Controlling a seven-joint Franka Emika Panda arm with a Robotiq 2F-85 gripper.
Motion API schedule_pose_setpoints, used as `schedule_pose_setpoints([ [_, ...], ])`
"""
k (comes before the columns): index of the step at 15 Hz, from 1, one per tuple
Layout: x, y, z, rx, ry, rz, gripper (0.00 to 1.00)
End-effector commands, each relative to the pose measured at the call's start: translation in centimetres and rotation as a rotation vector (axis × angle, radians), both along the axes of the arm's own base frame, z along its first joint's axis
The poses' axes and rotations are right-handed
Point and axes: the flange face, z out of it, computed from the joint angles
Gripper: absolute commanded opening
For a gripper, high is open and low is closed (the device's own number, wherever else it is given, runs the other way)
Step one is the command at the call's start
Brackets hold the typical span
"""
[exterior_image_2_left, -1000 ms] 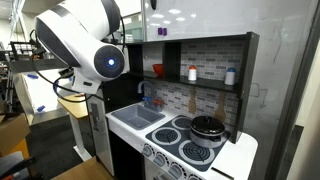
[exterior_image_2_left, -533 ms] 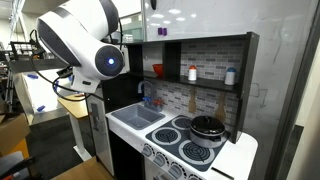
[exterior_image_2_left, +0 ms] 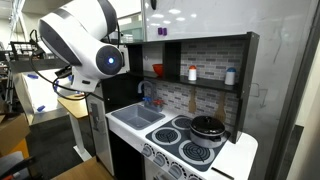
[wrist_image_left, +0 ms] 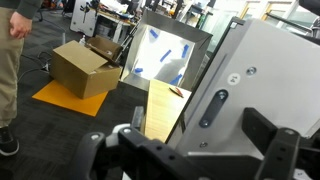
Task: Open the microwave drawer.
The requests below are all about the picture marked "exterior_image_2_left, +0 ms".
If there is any grey pot with black lid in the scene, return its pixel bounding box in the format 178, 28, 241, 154
189, 115, 231, 149

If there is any red bowl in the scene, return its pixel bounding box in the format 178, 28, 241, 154
152, 63, 164, 78

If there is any white shaker blue top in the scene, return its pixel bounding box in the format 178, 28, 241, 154
224, 67, 237, 86

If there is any toy microwave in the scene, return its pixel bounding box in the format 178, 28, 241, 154
114, 44, 132, 76

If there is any grey toy faucet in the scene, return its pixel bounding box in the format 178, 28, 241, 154
137, 80, 156, 108

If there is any wooden toy spoon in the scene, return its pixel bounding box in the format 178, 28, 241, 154
188, 87, 198, 114

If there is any red tap handle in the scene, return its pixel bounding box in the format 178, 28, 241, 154
153, 98, 165, 108

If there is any wooden toy spatula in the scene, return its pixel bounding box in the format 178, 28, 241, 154
214, 91, 228, 124

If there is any fridge door with water dispenser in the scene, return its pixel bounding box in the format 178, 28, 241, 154
86, 84, 116, 176

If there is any white oven door with vents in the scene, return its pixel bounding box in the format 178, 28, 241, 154
143, 159, 188, 180

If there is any brown cardboard box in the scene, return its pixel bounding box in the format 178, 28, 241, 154
0, 113, 31, 158

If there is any white shaker red top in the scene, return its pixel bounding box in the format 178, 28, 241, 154
188, 65, 198, 82

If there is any light wooden table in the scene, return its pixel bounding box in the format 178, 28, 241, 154
58, 94, 93, 163

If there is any black white toy kitchen unit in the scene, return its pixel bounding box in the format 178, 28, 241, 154
85, 31, 261, 180

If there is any white panel board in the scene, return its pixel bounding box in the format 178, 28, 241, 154
21, 69, 88, 124

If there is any wooden platform board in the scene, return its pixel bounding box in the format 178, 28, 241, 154
51, 156, 114, 180

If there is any grey sink basin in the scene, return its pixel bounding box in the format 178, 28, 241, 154
110, 104, 166, 131

